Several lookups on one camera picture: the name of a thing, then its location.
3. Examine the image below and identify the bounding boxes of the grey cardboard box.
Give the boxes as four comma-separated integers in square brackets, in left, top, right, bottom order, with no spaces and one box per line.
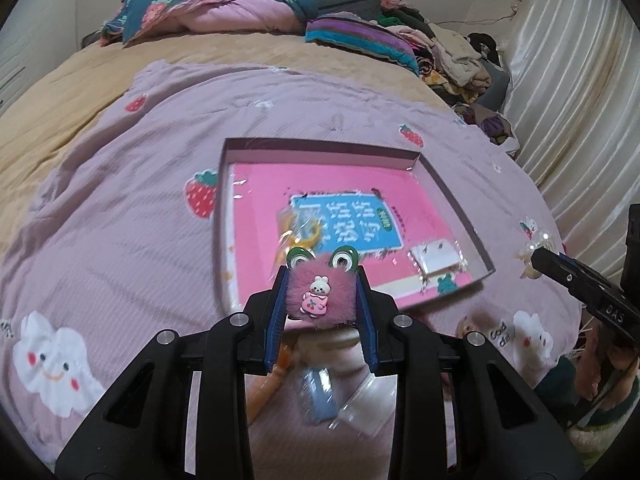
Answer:
[212,137,496,313]

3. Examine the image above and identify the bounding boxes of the blue strawberry print quilt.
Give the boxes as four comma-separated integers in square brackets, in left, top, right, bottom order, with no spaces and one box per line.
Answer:
[100,0,321,46]

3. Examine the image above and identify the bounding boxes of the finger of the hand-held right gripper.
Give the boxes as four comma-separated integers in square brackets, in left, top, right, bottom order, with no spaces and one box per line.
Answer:
[530,247,608,313]

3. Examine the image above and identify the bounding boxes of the clear plastic bag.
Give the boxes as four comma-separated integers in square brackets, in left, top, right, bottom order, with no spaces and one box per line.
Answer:
[330,375,401,438]

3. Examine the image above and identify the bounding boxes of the yellow hair tie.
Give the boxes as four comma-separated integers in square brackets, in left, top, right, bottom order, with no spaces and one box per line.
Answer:
[277,210,321,253]

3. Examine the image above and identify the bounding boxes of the pink book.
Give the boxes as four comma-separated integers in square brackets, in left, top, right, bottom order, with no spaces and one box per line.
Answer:
[225,162,483,311]

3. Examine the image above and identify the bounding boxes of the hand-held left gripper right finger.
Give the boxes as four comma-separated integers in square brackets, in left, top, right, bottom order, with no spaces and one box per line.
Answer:
[356,267,586,480]

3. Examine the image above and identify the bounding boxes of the pearl hair claw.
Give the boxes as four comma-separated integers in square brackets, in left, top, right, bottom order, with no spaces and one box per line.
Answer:
[515,230,556,281]

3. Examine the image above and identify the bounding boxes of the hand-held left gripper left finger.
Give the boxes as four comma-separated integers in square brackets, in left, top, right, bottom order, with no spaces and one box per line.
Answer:
[55,266,288,480]

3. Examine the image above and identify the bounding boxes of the white wardrobe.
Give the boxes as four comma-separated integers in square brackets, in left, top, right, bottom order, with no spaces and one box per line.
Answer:
[0,0,86,106]

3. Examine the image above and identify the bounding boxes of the striped folded blanket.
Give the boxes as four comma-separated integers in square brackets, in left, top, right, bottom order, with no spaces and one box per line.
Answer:
[305,14,421,76]

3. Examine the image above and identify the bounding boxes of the yellow bedsheet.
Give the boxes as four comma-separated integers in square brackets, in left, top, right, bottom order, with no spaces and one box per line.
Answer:
[0,30,451,196]

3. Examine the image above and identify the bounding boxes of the blue hair accessory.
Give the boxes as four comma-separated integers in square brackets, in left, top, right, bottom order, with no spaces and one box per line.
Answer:
[299,367,346,423]

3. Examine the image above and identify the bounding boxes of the white curtain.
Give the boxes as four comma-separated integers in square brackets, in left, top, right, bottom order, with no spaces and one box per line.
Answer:
[502,0,640,281]

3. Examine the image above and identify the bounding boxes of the purple printed blanket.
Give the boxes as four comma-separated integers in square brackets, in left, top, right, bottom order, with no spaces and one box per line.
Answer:
[0,60,586,480]

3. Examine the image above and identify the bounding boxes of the white earring card packet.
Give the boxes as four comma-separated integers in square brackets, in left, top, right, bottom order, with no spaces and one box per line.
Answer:
[409,240,468,278]

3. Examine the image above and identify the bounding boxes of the person's right hand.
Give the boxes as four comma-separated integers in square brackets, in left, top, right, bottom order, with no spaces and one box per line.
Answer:
[575,331,606,406]

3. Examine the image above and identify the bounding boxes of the pile of clothes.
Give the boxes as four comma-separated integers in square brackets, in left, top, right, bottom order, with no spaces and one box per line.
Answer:
[377,0,521,146]

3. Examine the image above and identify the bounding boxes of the pink fuzzy frog hair clip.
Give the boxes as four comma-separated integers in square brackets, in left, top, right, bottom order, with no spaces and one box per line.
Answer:
[284,244,362,331]

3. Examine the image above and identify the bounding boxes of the mesh bow hair clip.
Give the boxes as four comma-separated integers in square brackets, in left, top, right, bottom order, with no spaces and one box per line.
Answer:
[457,312,493,341]

